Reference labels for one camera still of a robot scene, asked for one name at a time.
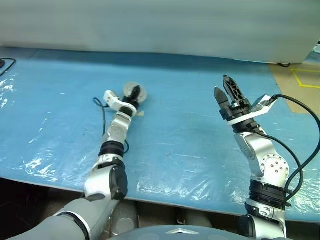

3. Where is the round silver motor lid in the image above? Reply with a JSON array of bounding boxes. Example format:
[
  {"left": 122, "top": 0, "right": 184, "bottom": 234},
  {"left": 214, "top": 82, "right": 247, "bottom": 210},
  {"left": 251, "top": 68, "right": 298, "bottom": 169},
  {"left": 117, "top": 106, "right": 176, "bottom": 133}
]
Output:
[{"left": 123, "top": 81, "right": 148, "bottom": 102}]

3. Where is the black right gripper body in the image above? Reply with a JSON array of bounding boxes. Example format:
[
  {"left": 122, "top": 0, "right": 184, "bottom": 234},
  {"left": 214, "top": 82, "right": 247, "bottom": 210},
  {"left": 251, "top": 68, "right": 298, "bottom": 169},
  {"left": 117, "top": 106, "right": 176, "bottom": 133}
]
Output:
[{"left": 219, "top": 99, "right": 253, "bottom": 123}]

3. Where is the thin black cable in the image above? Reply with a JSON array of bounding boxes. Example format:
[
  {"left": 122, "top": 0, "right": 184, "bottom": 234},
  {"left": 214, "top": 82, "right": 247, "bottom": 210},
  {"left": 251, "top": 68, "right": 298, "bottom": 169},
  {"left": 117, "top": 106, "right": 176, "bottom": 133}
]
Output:
[{"left": 0, "top": 58, "right": 17, "bottom": 76}]

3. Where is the brown cardboard sheet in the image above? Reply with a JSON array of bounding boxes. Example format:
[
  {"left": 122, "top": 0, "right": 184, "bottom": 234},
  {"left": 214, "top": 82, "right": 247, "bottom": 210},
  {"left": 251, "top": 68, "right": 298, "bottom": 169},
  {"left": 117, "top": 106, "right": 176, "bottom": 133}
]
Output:
[{"left": 268, "top": 62, "right": 320, "bottom": 115}]

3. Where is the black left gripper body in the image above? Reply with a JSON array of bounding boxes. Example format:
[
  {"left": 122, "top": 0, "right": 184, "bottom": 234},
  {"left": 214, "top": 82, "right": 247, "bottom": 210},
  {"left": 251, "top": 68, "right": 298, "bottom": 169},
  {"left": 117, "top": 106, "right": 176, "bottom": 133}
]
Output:
[{"left": 122, "top": 95, "right": 141, "bottom": 109}]

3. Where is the blue plastic table cover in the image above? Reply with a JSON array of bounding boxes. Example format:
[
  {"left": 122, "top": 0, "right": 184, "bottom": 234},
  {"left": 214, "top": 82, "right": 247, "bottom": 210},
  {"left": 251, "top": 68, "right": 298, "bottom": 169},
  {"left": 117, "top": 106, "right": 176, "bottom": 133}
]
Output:
[{"left": 0, "top": 46, "right": 320, "bottom": 222}]

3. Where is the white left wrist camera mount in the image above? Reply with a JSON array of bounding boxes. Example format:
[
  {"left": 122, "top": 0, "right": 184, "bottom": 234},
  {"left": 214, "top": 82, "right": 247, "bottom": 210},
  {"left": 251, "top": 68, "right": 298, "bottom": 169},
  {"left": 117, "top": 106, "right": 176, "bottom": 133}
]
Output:
[{"left": 103, "top": 90, "right": 138, "bottom": 118}]

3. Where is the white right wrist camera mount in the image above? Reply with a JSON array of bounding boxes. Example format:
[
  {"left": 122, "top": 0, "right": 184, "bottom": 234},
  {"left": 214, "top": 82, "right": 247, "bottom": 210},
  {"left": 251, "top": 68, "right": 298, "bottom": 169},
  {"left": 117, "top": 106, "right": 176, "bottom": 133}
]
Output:
[{"left": 226, "top": 94, "right": 276, "bottom": 128}]

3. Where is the grey rounded cylinder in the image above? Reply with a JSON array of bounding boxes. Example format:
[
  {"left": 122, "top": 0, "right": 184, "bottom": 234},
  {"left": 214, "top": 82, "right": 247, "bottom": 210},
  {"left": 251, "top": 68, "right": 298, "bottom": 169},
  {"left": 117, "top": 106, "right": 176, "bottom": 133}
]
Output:
[
  {"left": 178, "top": 208, "right": 213, "bottom": 228},
  {"left": 111, "top": 201, "right": 140, "bottom": 236}
]

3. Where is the grey robot torso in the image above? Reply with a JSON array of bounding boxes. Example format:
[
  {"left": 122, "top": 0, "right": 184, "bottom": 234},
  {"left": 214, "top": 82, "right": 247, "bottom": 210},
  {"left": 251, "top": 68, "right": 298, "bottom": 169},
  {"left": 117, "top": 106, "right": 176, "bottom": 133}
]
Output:
[{"left": 107, "top": 224, "right": 241, "bottom": 240}]

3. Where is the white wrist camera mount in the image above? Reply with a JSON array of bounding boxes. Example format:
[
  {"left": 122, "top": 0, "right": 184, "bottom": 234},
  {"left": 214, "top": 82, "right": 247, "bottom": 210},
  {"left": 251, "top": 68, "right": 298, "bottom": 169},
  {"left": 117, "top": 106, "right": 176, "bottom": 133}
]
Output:
[
  {"left": 226, "top": 94, "right": 276, "bottom": 128},
  {"left": 103, "top": 90, "right": 138, "bottom": 118}
]

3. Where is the white partition panel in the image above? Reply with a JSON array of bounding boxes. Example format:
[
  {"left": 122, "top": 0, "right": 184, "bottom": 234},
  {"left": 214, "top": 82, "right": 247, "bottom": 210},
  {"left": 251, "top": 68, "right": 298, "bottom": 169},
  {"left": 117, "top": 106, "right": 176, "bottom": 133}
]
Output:
[{"left": 0, "top": 0, "right": 320, "bottom": 65}]

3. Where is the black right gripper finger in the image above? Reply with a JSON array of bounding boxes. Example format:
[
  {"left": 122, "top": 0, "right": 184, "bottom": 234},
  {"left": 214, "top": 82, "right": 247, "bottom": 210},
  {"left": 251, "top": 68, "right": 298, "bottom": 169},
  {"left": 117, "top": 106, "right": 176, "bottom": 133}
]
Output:
[
  {"left": 214, "top": 86, "right": 230, "bottom": 111},
  {"left": 222, "top": 74, "right": 248, "bottom": 106}
]

